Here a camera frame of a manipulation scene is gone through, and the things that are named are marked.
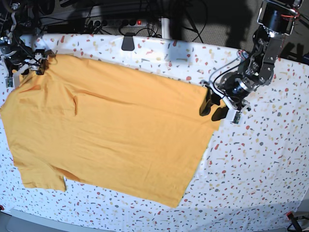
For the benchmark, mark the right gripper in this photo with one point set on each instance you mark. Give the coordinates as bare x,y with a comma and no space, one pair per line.
25,60

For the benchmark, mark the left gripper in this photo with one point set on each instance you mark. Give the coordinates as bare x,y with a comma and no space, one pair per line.
234,89

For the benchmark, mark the yellow orange T-shirt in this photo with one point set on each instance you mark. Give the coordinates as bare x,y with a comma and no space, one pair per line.
109,126

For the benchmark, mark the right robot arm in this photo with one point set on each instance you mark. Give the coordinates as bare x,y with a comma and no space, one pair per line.
16,18

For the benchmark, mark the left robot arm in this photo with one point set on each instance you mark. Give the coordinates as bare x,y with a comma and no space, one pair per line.
276,20

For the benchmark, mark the black power adapter bar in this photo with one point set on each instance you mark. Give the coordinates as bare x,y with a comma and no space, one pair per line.
64,29

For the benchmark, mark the white power strip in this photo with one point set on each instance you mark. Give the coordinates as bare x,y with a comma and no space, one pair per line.
114,23

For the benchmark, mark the black table clamp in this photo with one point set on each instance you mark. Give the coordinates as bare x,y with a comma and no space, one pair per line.
128,42

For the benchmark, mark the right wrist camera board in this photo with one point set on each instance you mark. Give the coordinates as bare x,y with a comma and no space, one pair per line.
9,81

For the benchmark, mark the white table leg post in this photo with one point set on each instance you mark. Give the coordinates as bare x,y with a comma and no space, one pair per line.
165,28

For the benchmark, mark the red black clamp handle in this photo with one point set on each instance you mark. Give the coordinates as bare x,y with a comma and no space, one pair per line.
294,225

